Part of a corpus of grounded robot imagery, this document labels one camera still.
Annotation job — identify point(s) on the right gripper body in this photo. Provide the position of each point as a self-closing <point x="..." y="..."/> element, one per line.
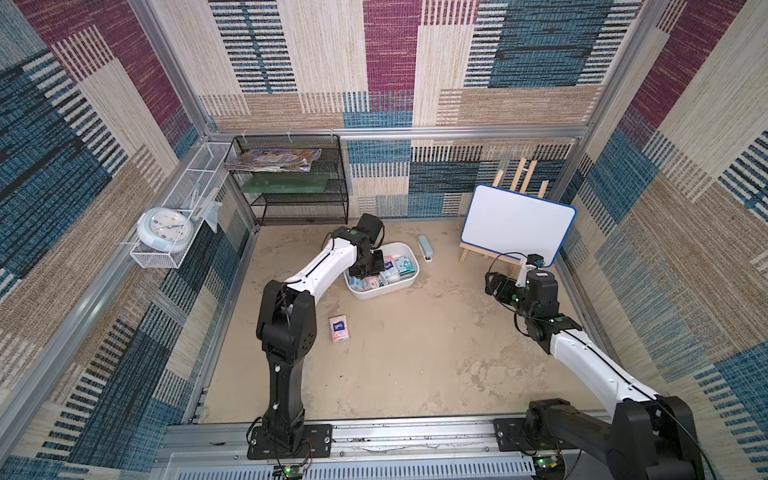
<point x="496" y="284"/>

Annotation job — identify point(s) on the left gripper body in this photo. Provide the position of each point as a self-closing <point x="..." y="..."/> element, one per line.
<point x="373" y="265"/>

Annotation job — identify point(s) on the white storage box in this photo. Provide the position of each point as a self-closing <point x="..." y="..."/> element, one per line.
<point x="387" y="281"/>

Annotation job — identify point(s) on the pink Tempo tissue pack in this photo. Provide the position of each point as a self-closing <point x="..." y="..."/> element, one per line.
<point x="339" y="328"/>

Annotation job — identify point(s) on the teal cartoon tissue pack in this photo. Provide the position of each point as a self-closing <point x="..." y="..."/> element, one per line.
<point x="404" y="266"/>

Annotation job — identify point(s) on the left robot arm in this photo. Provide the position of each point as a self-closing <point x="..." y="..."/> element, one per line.
<point x="287" y="330"/>

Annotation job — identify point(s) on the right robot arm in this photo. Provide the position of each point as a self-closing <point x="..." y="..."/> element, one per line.
<point x="648" y="435"/>

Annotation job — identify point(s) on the blue framed whiteboard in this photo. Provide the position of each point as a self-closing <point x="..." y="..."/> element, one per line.
<point x="507" y="222"/>

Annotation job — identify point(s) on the colourful magazine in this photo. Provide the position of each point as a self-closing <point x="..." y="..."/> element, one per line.
<point x="275" y="160"/>

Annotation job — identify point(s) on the green board on shelf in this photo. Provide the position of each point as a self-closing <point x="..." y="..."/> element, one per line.
<point x="284" y="183"/>

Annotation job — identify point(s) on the round white clock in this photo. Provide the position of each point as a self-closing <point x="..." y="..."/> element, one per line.
<point x="165" y="230"/>

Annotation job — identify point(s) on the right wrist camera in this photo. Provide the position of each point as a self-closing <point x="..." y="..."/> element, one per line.
<point x="529" y="263"/>

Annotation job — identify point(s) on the black wire shelf rack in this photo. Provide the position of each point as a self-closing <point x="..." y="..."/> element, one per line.
<point x="329" y="207"/>

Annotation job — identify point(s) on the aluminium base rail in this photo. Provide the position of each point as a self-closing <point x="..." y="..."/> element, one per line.
<point x="448" y="447"/>

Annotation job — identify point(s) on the white wire basket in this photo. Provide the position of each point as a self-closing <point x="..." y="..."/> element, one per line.
<point x="194" y="194"/>

